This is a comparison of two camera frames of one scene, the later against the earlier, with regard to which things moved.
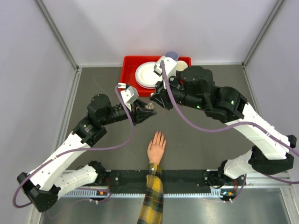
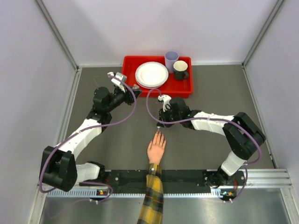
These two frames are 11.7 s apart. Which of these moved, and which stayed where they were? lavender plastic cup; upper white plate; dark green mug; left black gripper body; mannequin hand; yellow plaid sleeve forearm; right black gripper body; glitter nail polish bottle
Moved: glitter nail polish bottle; left black gripper body; right black gripper body
Stayed: lavender plastic cup; upper white plate; dark green mug; mannequin hand; yellow plaid sleeve forearm
